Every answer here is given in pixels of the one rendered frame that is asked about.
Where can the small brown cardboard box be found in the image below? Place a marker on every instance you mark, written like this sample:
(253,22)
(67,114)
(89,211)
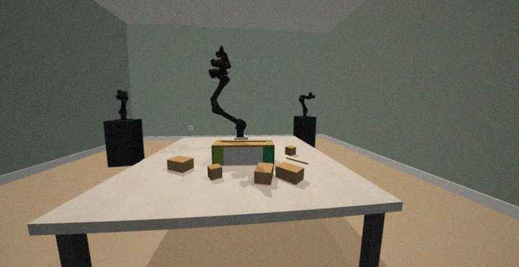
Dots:
(290,150)
(214,172)

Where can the brown rectangular block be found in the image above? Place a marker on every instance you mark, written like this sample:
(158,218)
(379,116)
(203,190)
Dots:
(263,173)
(290,173)
(180,164)

